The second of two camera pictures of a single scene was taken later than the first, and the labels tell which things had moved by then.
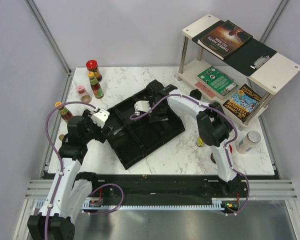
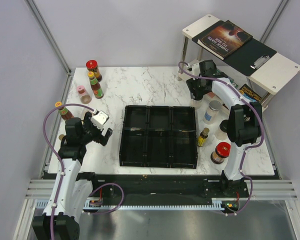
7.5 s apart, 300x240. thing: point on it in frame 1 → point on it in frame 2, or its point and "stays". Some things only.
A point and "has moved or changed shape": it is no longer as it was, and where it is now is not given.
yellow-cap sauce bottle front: (64, 113) stays
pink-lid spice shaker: (84, 97) stays
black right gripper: (150, 99) → (191, 84)
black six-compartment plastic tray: (131, 139) has moved or changed shape
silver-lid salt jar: (252, 138) has moved or changed shape
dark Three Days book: (225, 39) stays
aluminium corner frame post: (48, 35) stays
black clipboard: (250, 57) stays
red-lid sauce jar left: (92, 66) stays
